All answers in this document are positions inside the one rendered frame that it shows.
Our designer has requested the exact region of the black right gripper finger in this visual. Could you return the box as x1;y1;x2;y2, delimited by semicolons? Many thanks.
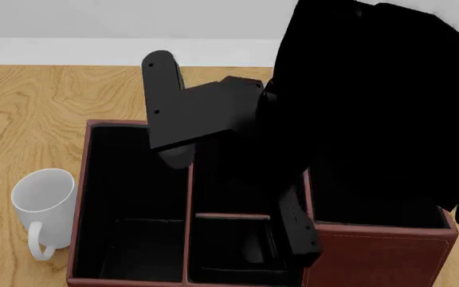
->
278;182;322;268
140;49;186;124

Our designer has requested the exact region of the white ceramic mug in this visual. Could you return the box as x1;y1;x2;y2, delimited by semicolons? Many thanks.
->
10;167;79;261

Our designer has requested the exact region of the brown leather compartment caddy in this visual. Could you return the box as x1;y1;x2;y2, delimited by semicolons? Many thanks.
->
65;119;459;287

